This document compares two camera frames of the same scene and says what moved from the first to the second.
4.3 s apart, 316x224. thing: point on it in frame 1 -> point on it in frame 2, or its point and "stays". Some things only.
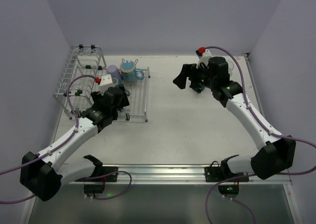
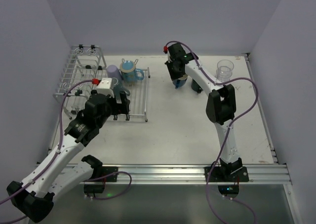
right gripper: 191,75 -> 176,74
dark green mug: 199,89 stays
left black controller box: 96,188 stays
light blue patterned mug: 130,73 stays
